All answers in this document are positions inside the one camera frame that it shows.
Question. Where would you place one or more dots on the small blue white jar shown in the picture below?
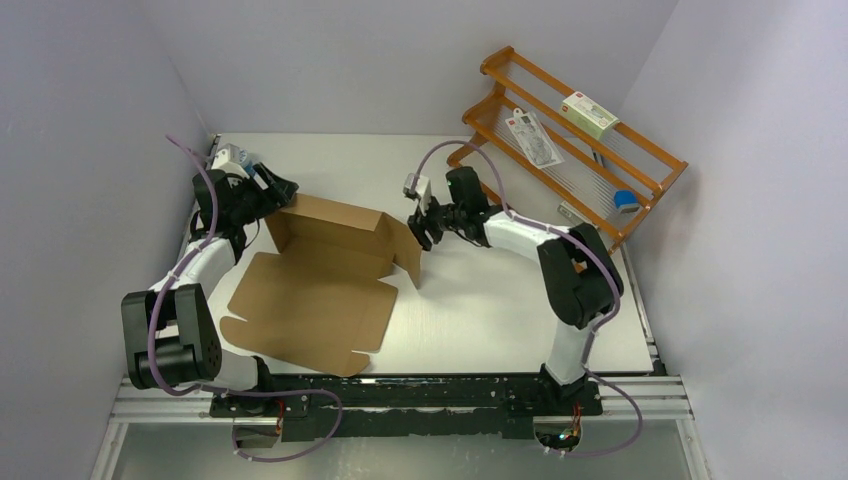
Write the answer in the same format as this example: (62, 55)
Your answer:
(245, 161)

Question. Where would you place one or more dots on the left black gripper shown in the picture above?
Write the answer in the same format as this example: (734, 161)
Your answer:
(279, 192)

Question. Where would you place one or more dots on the clear plastic blister package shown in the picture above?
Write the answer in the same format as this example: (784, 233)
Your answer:
(533, 139)

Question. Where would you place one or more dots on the small silver packaged item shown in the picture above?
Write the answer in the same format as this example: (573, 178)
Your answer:
(574, 219)

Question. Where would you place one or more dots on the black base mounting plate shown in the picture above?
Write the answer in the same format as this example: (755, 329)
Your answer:
(510, 405)

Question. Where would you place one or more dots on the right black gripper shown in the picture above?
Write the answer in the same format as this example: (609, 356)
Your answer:
(418, 227)

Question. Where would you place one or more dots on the white green product box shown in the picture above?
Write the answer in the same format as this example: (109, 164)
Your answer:
(588, 115)

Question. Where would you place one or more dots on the brown cardboard box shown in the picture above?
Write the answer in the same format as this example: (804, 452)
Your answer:
(320, 300)

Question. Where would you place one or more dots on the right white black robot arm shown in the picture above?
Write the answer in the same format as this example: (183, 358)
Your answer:
(580, 279)

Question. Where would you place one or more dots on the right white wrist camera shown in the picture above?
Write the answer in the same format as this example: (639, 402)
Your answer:
(417, 188)

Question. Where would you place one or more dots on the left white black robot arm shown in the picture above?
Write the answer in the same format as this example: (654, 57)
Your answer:
(169, 332)

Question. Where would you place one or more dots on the orange wooden rack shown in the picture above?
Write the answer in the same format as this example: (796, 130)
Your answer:
(592, 170)

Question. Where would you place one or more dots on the blue white eraser block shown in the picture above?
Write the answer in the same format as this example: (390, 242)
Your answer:
(626, 202)

